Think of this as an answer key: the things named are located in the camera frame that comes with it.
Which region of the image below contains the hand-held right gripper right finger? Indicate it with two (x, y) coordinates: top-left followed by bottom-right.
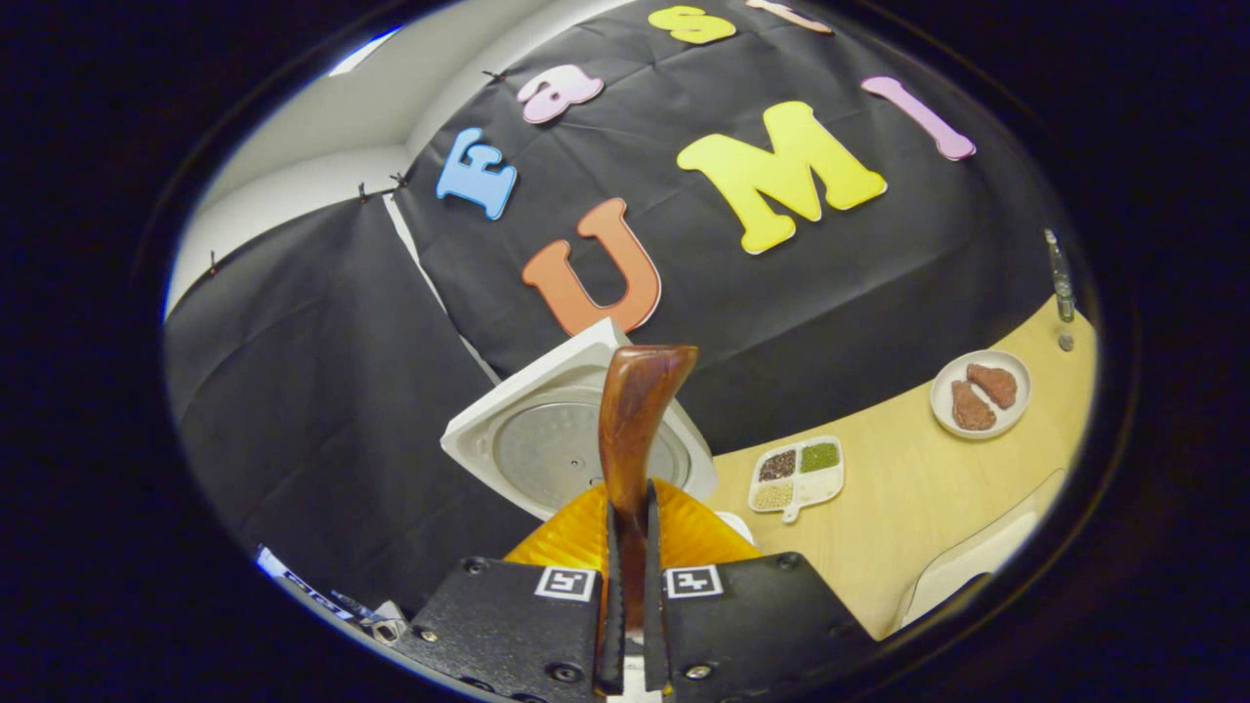
(643, 478), (875, 699)

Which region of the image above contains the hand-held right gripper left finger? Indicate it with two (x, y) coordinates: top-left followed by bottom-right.
(410, 478), (626, 699)

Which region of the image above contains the white rice cooker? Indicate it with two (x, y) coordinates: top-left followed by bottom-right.
(439, 317), (758, 548)

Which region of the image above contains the brown wooden spoon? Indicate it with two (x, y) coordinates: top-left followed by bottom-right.
(598, 344), (700, 631)

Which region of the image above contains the white divided bean dish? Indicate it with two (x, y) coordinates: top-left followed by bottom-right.
(747, 434), (846, 525)

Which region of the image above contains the white device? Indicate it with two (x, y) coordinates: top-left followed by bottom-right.
(332, 591), (411, 645)

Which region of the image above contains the white printed sign board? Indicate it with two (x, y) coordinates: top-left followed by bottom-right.
(256, 545), (362, 621)

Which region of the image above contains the brown meat piece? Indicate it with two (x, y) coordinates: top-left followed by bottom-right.
(951, 381), (998, 433)
(966, 363), (1019, 410)

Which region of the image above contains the small white round plate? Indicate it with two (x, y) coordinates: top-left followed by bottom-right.
(930, 350), (1032, 440)

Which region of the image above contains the clear plastic water bottle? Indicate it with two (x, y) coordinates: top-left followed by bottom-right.
(1043, 228), (1077, 325)

